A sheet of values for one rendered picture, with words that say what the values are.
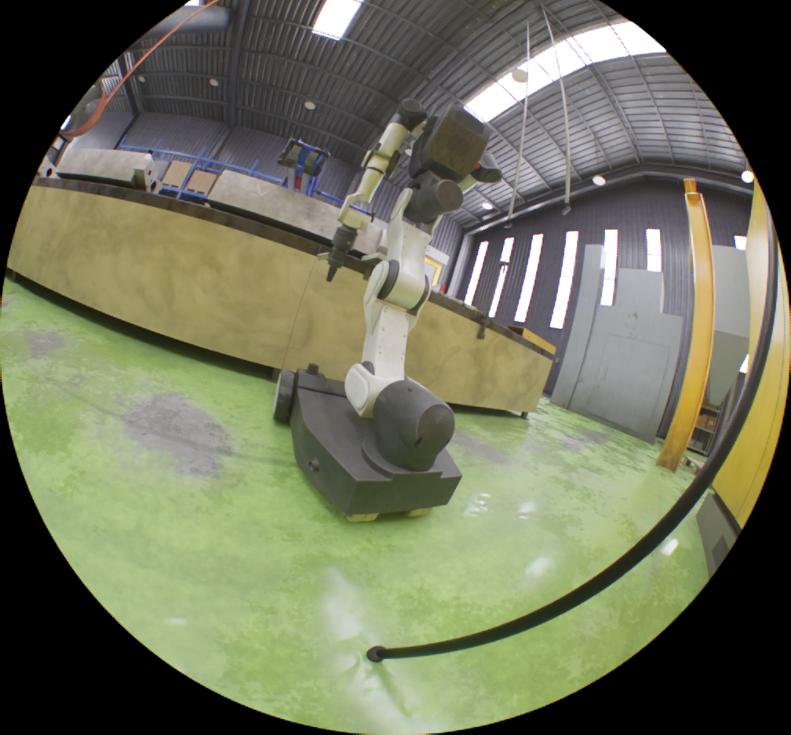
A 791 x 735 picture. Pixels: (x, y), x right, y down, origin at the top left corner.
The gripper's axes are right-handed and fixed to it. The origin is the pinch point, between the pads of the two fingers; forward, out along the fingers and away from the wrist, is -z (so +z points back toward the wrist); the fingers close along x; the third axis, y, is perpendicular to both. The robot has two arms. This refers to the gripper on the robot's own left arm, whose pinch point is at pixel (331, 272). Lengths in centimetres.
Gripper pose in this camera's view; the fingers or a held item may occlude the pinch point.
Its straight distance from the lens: 101.5
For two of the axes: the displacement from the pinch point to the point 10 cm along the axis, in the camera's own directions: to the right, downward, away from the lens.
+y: -8.9, -2.9, -3.4
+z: 4.0, -8.6, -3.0
